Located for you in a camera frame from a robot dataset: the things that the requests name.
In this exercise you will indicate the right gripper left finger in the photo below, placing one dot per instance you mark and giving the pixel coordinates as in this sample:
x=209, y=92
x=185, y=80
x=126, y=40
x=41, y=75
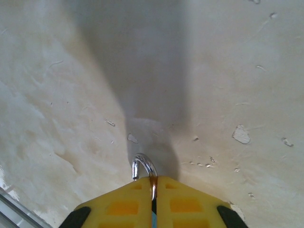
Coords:
x=123, y=206

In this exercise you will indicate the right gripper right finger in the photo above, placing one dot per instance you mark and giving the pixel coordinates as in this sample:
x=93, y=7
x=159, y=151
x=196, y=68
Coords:
x=187, y=206

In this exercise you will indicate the aluminium rail under arm bases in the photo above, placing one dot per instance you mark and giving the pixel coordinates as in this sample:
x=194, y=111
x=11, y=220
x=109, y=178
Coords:
x=16, y=211

